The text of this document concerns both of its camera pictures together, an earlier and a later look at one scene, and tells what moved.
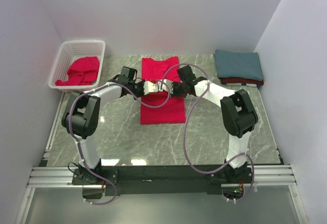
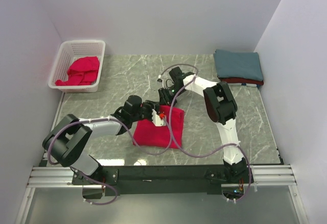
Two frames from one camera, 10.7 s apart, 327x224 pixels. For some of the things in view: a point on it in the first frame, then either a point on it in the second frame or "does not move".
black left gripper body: (137, 88) -> (145, 110)
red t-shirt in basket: (83, 71) does not move
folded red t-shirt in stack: (236, 80) does not move
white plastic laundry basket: (78, 68) does not move
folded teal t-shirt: (235, 64) does not move
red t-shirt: (163, 108) -> (146, 134)
